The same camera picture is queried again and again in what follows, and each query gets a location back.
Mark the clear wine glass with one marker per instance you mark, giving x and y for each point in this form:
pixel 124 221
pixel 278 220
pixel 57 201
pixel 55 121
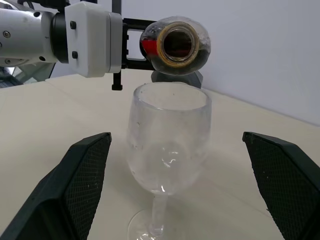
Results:
pixel 167 155

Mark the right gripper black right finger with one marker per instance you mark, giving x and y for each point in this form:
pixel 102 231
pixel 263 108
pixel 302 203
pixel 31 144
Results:
pixel 290 185

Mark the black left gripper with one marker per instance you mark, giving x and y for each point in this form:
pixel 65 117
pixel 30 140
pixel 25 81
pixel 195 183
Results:
pixel 125 42

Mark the soy sauce bottle yellow cap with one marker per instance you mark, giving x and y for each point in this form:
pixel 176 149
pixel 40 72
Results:
pixel 200 40

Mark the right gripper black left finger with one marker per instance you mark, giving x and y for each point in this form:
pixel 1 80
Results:
pixel 62 190

